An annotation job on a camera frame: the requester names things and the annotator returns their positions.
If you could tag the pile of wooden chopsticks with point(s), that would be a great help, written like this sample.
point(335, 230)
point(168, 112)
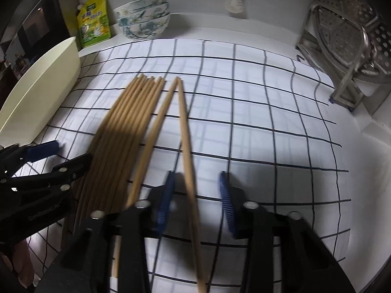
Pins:
point(116, 134)

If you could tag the white black checked cloth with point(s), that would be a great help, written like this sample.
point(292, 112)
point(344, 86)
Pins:
point(259, 128)

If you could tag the slim bamboo chopstick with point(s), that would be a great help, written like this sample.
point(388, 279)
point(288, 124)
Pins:
point(186, 158)
point(155, 137)

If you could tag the steel steamer plate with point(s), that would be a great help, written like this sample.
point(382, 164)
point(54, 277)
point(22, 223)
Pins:
point(339, 27)

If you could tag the steel dish rack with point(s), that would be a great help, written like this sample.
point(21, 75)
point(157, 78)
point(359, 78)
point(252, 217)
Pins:
point(348, 79)

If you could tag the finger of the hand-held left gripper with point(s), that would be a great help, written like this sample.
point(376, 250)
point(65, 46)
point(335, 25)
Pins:
point(42, 150)
point(61, 177)

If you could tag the yellow green refill pouch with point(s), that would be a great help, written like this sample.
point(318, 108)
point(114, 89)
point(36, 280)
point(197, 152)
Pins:
point(93, 21)

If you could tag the perforated steel steamer tray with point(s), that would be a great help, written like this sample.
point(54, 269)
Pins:
point(381, 42)

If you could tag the person's left hand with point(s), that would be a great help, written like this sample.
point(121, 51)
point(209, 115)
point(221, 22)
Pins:
point(23, 262)

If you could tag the dark steel-framed appliance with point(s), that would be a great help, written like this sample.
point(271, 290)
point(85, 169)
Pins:
point(33, 15)

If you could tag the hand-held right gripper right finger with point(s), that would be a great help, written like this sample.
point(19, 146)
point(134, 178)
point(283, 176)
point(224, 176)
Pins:
point(227, 207)

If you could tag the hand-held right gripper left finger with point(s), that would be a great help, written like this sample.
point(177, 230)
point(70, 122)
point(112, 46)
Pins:
point(165, 207)

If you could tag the large cream bowl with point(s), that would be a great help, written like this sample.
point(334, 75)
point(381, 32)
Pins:
point(39, 91)

